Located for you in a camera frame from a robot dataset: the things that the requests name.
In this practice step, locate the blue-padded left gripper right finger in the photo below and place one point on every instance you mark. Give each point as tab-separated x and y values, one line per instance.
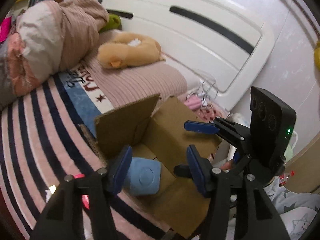
200	169

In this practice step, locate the striped pink navy blanket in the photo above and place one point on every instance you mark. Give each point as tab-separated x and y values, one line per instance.
41	142

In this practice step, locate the light blue round device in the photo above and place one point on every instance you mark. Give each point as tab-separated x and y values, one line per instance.
143	177

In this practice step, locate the bright pink box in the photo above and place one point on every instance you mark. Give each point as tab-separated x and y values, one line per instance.
5	28

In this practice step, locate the brown cardboard box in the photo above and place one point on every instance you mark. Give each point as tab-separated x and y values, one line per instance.
158	134

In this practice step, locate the tan plush toy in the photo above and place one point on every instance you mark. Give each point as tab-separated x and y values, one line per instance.
126	49

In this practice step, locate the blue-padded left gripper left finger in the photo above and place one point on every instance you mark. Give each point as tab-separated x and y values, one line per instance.
118	170

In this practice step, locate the green plush toy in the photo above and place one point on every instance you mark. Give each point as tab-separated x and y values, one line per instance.
114	22

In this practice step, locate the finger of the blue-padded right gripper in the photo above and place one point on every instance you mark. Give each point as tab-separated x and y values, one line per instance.
200	127
182	170

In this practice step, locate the polka dot pink sheet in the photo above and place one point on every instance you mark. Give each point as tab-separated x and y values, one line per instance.
209	113

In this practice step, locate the rolled pink grey duvet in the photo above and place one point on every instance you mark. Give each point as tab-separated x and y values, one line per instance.
50	37

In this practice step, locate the white bed headboard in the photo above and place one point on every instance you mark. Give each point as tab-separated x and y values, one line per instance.
218	40

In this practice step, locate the grey star-print clothing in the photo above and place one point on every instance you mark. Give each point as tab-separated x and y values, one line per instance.
297	210

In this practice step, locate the pink ribbed pillow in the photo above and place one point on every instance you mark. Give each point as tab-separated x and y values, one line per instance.
122	86

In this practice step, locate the pink pouch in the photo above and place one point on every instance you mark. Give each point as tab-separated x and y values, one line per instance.
193	102

